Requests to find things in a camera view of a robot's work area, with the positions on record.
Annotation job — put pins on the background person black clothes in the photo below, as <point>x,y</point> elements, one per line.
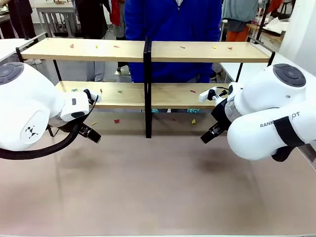
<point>21,17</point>

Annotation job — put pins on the wooden shelf unit black frame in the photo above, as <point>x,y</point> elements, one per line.
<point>209,55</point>
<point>74,53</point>

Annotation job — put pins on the white board sheet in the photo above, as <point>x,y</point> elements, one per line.
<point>277,24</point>

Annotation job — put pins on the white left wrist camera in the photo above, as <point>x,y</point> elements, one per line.
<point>95,95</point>

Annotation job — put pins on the orange trousers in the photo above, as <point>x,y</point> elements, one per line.
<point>237,35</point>

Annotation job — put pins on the black stand pole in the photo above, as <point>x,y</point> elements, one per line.
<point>262,19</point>

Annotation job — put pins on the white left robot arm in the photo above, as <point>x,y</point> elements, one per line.
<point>27,103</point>

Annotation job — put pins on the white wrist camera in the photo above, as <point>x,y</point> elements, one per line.
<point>95,95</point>
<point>204,96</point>

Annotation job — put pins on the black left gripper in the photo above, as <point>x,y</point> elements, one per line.
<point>66,127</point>

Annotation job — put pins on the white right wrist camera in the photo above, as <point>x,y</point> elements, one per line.
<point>204,96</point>

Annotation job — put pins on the white side table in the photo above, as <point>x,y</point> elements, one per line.
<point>229,70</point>
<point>12,48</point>

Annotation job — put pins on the grey hanging garment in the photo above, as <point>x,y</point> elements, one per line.
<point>240,10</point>

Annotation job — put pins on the red hanging cloth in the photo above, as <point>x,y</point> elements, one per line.
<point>114,12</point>

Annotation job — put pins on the person in blue jacket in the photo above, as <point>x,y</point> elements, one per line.
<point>172,22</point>

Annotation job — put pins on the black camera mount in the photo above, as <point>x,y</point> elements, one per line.
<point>218,95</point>

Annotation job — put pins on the teal paper scrap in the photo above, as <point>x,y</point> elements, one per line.
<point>75,90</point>

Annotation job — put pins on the grey background table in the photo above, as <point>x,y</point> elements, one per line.
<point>59,11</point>

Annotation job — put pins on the wooden background table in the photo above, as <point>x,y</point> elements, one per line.
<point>271,35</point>

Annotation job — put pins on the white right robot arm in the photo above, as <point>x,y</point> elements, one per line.
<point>266,98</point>

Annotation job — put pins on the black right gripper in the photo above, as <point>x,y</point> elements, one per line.
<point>222,112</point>

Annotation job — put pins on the background person dark coat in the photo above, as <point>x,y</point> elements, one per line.
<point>91,17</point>

